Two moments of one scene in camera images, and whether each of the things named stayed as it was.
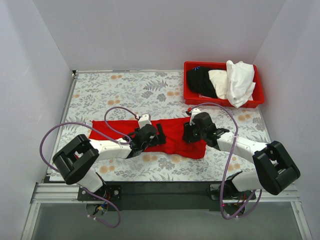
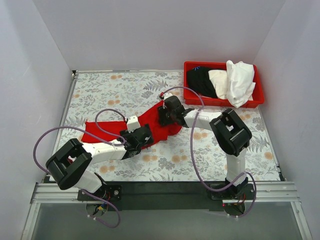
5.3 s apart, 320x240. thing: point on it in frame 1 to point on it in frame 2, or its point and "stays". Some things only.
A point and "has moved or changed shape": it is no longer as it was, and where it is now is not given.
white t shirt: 240,77 stays
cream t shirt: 219,79 stays
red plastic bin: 193,98 stays
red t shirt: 173,130 has moved or changed shape
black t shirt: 199,80 stays
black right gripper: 189,133 to 163,116
